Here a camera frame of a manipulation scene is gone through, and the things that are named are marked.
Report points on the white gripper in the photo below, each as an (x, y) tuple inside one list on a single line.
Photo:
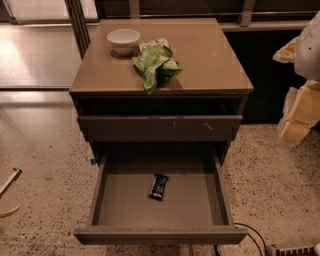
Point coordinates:
[(309, 55)]

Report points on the dark blueberry rxbar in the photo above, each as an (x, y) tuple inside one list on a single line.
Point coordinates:
[(158, 186)]

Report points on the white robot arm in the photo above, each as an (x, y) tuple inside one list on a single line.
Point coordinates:
[(307, 57)]

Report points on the brown drawer cabinet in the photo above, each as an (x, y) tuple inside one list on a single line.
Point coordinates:
[(212, 83)]

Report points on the open middle drawer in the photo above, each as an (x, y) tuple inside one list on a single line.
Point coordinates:
[(194, 208)]

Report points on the closed top drawer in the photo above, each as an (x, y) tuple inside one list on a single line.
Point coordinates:
[(159, 128)]

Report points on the green chip bag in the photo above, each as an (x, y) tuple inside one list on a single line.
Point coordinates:
[(156, 64)]

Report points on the grey power strip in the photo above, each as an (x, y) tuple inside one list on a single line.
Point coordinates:
[(276, 250)]

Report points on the white ceramic bowl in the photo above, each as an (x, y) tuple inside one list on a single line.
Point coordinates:
[(124, 41)]

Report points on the blue tape piece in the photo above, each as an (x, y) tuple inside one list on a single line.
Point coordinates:
[(93, 161)]

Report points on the metal chair leg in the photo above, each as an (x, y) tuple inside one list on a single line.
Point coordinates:
[(3, 189)]

